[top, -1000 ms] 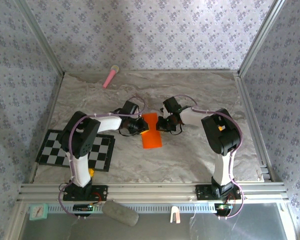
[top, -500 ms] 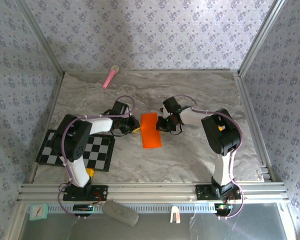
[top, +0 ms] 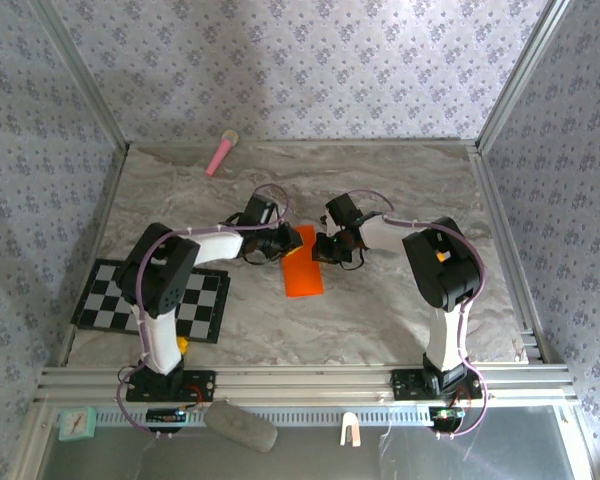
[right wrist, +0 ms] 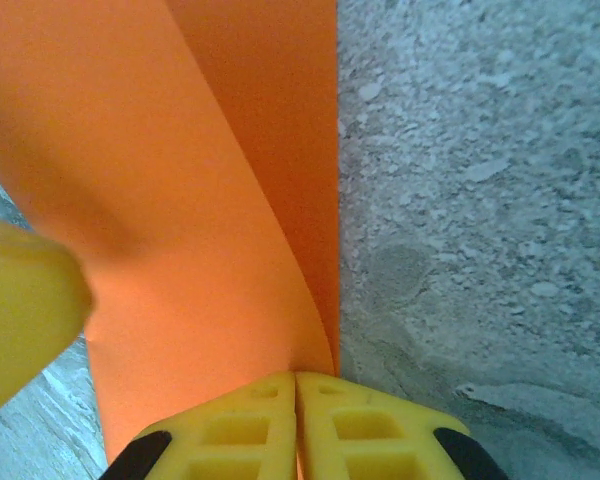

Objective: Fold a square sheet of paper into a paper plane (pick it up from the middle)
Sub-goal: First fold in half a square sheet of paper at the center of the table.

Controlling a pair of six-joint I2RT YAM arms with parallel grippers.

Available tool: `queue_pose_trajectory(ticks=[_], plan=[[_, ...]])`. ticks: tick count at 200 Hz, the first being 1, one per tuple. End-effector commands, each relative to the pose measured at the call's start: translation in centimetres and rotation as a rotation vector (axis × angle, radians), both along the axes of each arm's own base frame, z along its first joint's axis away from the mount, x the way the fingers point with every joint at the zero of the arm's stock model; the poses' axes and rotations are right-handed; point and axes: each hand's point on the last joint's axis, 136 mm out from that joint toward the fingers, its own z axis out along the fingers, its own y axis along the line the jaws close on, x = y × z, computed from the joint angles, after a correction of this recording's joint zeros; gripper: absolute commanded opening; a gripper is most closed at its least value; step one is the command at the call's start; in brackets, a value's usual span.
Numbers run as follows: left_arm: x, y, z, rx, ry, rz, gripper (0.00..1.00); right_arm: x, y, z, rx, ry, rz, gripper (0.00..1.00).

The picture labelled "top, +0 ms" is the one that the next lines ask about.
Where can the orange paper sheet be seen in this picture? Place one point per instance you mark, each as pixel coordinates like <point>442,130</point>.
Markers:
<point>304,275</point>

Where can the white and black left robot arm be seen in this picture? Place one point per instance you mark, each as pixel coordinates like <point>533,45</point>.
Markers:
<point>160,280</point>

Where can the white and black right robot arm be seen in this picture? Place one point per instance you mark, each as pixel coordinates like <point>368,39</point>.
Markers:
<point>445,270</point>

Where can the black and grey checkerboard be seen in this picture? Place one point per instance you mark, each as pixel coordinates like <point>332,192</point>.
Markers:
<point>205,310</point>

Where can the pink toy microphone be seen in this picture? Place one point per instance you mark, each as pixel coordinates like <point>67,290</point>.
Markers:
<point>220,155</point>

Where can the small yellow block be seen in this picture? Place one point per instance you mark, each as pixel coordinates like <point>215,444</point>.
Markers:
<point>183,346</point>

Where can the white plastic hook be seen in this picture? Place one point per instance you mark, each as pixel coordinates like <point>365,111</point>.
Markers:
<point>350,425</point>

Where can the grey oval stone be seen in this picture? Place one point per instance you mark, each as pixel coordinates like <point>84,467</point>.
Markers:
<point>240,426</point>

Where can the left circuit board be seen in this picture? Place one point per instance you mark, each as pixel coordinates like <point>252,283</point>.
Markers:
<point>166,416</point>

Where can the circuit board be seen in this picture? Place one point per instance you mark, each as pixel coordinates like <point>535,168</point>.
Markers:
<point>446,415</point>
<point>166,416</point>

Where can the right circuit board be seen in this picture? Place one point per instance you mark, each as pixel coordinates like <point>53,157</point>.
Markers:
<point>446,415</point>

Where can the shiny steel plate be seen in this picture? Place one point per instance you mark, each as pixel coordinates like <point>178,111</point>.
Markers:
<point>430,460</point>

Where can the mint green clock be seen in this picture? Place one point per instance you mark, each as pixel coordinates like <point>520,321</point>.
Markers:
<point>76,423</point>

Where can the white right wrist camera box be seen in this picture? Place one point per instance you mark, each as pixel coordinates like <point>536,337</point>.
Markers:
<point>325,219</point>

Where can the aluminium back rail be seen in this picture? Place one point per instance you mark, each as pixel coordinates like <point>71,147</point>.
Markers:
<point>330,142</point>

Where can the aluminium front rail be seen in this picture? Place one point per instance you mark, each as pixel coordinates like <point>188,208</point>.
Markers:
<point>305,385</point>

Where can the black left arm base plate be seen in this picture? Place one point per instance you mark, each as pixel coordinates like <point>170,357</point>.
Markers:
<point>200,385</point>

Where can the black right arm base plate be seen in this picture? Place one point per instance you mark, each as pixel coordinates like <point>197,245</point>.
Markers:
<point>405,385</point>

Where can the aluminium side rail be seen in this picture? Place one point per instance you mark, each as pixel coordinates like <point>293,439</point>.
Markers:
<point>500,240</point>
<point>105,215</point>

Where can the aluminium frame post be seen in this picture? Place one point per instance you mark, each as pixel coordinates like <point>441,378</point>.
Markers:
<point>85,80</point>
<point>522,70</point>

